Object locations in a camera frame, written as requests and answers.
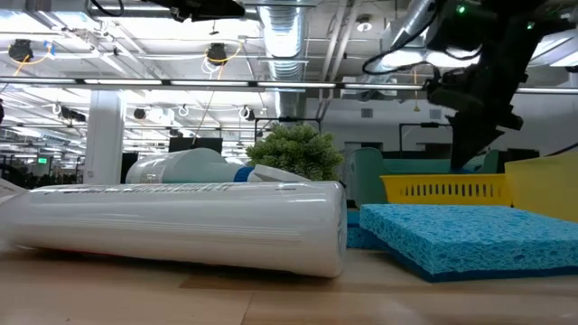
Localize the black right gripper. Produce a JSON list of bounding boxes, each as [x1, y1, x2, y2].
[[426, 62, 525, 171]]

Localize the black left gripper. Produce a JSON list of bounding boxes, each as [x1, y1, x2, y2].
[[148, 0, 247, 23]]

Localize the small yellow slotted basket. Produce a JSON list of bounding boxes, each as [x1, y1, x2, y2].
[[379, 172, 514, 208]]

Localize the teal liquid spray bottle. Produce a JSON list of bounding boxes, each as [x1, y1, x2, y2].
[[125, 147, 312, 184]]

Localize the white cylindrical bottle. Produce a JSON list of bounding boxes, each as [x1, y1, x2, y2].
[[0, 180, 348, 279]]

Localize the black equipment box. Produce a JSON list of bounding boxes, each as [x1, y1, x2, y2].
[[496, 147, 541, 178]]

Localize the translucent yellow bin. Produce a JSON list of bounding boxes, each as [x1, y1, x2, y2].
[[503, 152, 578, 224]]

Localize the teal plastic bin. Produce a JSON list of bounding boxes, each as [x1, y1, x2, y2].
[[348, 146, 501, 209]]

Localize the LED light bar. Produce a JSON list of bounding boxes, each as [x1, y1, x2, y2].
[[0, 76, 578, 95]]

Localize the black monitor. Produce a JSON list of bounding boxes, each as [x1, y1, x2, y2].
[[167, 136, 224, 157]]

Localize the green artificial potted plant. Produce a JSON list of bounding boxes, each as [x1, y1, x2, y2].
[[246, 122, 345, 182]]

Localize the white pillar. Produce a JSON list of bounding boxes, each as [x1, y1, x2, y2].
[[82, 89, 126, 185]]

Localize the black tall cabinet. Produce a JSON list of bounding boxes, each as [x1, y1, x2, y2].
[[120, 152, 139, 184]]

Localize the black ceiling cable reel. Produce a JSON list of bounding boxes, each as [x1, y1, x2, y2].
[[7, 38, 34, 63], [206, 42, 229, 67]]

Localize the black stand frame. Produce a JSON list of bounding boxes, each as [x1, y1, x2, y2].
[[398, 122, 463, 159], [253, 116, 323, 144]]

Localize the hanging yellow power cord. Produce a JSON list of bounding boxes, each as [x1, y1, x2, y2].
[[411, 66, 422, 114]]

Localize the large silver spiral duct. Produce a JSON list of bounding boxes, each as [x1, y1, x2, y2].
[[258, 0, 309, 119]]

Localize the slanted silver duct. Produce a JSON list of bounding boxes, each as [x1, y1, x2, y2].
[[360, 0, 442, 87]]

